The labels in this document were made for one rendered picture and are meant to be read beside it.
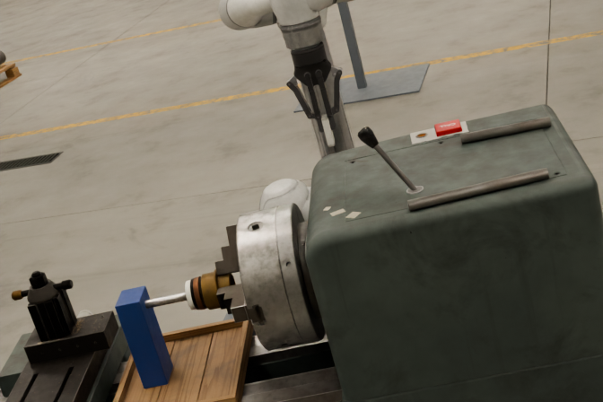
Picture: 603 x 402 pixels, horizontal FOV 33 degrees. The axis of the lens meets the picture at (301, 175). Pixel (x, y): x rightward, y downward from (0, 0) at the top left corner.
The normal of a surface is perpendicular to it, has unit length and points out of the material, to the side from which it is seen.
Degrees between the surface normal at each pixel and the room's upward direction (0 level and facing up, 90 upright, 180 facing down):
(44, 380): 0
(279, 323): 103
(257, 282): 64
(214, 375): 0
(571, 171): 0
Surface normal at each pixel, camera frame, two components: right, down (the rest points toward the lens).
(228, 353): -0.25, -0.90
